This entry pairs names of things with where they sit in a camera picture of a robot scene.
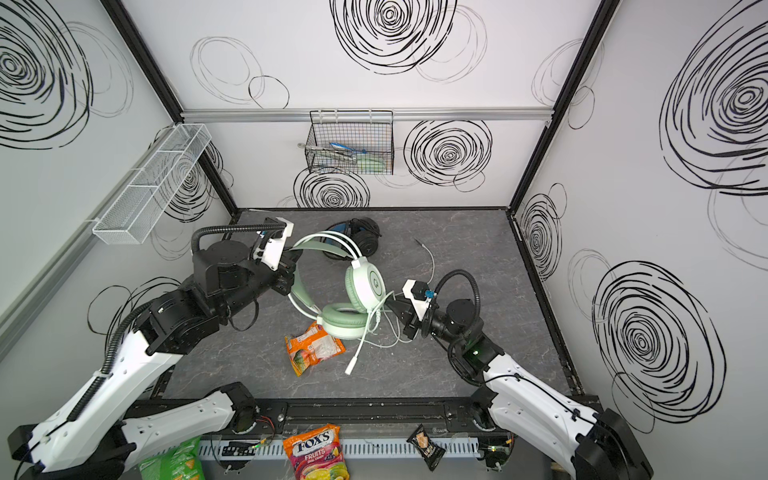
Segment white slotted cable duct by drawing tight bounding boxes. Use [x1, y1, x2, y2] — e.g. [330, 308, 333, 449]
[197, 436, 481, 462]

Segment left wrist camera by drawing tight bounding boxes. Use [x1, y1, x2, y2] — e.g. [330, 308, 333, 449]
[251, 217, 294, 271]

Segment small dark snack packet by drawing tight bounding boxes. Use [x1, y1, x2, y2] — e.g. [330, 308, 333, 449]
[407, 424, 446, 472]

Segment orange snack bag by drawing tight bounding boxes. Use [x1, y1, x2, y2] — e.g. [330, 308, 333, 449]
[284, 322, 346, 377]

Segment mint green headphones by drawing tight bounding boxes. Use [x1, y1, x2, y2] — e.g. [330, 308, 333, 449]
[288, 230, 388, 375]

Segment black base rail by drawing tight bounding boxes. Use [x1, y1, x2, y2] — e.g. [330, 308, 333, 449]
[149, 397, 601, 436]

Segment green snack bag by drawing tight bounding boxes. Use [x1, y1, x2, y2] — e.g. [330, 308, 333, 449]
[139, 437, 205, 480]

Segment Fox's fruits candy bag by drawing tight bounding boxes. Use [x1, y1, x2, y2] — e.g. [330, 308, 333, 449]
[283, 424, 350, 480]

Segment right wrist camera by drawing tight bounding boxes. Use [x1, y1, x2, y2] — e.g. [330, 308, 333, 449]
[402, 279, 434, 320]

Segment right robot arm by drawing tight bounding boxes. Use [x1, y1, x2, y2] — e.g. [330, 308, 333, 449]
[385, 269, 654, 479]

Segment black gaming headphones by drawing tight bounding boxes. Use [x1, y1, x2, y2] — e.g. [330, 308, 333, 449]
[327, 217, 382, 257]

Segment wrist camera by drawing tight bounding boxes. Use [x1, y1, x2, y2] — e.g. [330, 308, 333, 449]
[251, 217, 294, 271]
[402, 279, 434, 320]

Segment green brush in basket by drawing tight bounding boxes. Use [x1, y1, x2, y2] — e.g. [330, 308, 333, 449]
[298, 143, 388, 173]

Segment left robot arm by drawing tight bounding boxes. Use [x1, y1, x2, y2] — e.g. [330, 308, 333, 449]
[8, 217, 299, 479]

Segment black wire wall basket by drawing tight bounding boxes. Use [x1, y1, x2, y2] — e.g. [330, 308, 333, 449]
[303, 109, 395, 175]

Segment blue tool in basket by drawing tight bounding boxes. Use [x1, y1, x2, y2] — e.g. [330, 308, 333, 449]
[329, 142, 359, 156]

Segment white mesh wall shelf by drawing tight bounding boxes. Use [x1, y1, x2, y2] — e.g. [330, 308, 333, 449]
[92, 124, 211, 245]

